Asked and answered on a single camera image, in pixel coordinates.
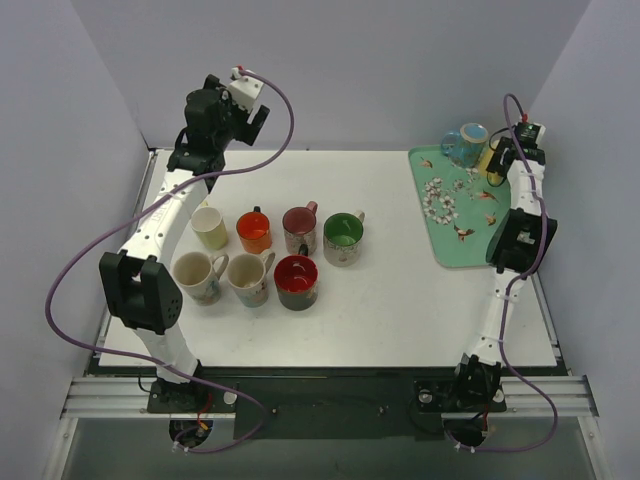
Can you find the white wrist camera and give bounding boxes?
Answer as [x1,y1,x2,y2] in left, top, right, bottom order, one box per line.
[227,66,264,114]
[514,121,546,149]

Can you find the orange mug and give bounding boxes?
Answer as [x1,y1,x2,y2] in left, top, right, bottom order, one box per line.
[236,206,272,254]

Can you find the cream floral mug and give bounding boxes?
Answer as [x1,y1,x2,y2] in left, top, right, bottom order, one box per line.
[172,252,229,306]

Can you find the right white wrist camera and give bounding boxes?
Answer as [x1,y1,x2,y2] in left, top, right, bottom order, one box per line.
[514,121,546,149]

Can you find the black mug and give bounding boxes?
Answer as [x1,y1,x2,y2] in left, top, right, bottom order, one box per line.
[274,244,319,311]

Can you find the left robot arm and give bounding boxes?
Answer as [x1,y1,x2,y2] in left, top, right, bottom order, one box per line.
[99,67,269,412]

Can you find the blue teal mug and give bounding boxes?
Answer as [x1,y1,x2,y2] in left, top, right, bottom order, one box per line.
[440,122,489,168]

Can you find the beige floral mug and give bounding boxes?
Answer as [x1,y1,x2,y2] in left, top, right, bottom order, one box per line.
[227,249,275,308]

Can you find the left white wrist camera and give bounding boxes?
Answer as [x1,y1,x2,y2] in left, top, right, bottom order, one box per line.
[227,66,264,114]

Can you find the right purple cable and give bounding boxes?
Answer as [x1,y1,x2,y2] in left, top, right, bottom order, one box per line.
[447,92,559,455]

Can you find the pink patterned mug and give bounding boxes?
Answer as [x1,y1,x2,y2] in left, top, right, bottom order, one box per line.
[282,201,318,255]

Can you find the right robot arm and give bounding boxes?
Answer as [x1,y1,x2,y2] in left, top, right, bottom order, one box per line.
[446,121,558,409]

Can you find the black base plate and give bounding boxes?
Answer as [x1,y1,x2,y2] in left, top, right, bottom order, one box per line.
[147,367,506,446]

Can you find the pale yellow mug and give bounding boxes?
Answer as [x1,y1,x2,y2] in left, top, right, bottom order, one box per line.
[191,205,228,250]

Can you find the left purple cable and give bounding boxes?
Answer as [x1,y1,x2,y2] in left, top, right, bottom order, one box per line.
[45,67,295,455]

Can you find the green serving tray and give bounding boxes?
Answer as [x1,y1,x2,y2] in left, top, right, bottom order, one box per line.
[408,145,510,268]

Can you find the purple cable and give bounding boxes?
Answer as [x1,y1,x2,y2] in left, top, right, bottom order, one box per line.
[45,67,295,455]
[447,92,559,455]

